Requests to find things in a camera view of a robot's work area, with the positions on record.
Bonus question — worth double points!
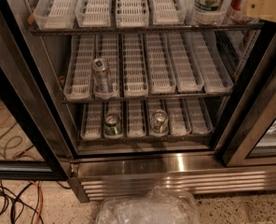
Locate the wire shelf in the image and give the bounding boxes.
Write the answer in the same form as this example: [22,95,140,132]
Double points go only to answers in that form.
[29,22,264,36]
[62,89,232,105]
[78,134,212,145]

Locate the stainless steel fridge body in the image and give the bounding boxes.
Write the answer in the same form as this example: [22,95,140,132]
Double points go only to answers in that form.
[0,0,276,203]

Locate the glass fridge door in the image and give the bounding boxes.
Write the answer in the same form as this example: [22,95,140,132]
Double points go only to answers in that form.
[0,0,76,180]
[223,33,276,167]

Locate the right glass fridge door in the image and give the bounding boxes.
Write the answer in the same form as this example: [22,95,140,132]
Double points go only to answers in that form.
[223,33,276,167]

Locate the black cables on floor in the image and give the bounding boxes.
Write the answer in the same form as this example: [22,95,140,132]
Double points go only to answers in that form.
[0,179,71,224]

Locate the middle wire shelf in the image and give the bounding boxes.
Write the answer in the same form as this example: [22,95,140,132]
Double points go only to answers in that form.
[62,89,232,105]

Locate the clear crumpled plastic bag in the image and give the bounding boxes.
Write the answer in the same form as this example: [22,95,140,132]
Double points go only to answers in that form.
[95,187,200,224]

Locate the bottom wire shelf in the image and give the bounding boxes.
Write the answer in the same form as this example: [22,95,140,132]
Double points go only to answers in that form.
[78,134,212,145]

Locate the top wire shelf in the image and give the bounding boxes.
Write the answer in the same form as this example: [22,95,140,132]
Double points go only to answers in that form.
[29,22,264,36]

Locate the orange cable on floor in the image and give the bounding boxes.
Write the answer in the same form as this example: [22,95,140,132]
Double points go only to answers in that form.
[29,180,45,224]

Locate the left glass fridge door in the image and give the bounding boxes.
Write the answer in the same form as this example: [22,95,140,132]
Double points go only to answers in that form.
[0,0,76,180]

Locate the silver blue can middle shelf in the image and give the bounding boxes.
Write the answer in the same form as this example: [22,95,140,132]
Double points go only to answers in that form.
[91,58,113,93]

